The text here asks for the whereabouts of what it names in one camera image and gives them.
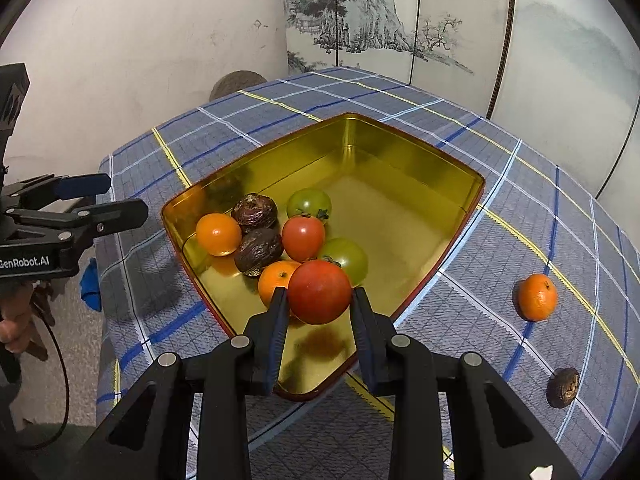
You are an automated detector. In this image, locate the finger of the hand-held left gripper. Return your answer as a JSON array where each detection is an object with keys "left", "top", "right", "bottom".
[
  {"left": 14, "top": 198, "right": 149, "bottom": 242},
  {"left": 15, "top": 172, "right": 112, "bottom": 202}
]

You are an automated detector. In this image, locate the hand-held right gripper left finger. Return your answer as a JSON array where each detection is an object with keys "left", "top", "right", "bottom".
[{"left": 57, "top": 287, "right": 291, "bottom": 480}]

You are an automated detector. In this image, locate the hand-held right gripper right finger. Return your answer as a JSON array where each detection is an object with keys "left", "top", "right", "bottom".
[{"left": 350, "top": 287, "right": 583, "bottom": 480}]

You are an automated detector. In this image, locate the orange mandarin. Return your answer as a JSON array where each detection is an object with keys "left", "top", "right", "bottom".
[
  {"left": 257, "top": 260, "right": 301, "bottom": 308},
  {"left": 516, "top": 273, "right": 559, "bottom": 322}
]

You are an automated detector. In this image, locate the red tomato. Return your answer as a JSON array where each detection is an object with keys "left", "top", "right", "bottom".
[{"left": 286, "top": 259, "right": 353, "bottom": 326}]

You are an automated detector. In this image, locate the green tomato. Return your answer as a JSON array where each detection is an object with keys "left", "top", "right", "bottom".
[
  {"left": 317, "top": 238, "right": 369, "bottom": 287},
  {"left": 286, "top": 188, "right": 333, "bottom": 221}
]

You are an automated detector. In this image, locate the orange tomato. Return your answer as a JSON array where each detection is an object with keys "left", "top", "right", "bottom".
[{"left": 195, "top": 213, "right": 243, "bottom": 257}]

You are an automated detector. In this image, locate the orange-red tomato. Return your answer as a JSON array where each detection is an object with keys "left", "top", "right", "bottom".
[{"left": 281, "top": 215, "right": 326, "bottom": 263}]

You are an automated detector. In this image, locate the red and gold tin box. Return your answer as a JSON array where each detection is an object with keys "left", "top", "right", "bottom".
[{"left": 160, "top": 112, "right": 487, "bottom": 402}]

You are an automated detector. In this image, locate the person's left hand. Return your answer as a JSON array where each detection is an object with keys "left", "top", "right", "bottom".
[{"left": 0, "top": 282, "right": 51, "bottom": 356}]

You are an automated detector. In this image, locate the round brown stool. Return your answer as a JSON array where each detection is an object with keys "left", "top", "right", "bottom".
[{"left": 209, "top": 71, "right": 268, "bottom": 102}]

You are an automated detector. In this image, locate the painted landscape folding screen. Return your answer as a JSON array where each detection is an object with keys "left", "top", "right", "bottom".
[{"left": 277, "top": 0, "right": 640, "bottom": 201}]

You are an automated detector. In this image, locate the black cable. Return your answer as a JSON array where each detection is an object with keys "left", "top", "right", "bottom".
[{"left": 20, "top": 302, "right": 71, "bottom": 453}]

